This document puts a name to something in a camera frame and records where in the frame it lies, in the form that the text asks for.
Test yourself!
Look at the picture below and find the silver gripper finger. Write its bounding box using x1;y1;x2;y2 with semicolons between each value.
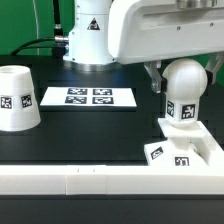
205;52;224;85

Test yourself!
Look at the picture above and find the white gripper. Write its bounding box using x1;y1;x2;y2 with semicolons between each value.
108;0;224;93

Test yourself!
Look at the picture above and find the white lamp bulb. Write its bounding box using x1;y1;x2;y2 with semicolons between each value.
163;59;208;128

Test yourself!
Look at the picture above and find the white lamp base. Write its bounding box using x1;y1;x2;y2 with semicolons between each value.
144;118;206;168

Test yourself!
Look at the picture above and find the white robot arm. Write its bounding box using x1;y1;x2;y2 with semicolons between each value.
64;0;224;93

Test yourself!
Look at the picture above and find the white lamp hood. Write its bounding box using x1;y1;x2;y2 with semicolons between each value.
0;65;41;132

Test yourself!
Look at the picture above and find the white marker sheet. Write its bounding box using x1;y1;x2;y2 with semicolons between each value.
41;87;137;107

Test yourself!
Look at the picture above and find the white L-shaped fence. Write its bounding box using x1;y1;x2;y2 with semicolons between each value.
0;121;224;195

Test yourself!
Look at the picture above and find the black cable with connector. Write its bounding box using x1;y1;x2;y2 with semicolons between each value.
9;0;70;58

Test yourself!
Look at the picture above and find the thin white cable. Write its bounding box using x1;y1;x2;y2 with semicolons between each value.
32;0;40;56

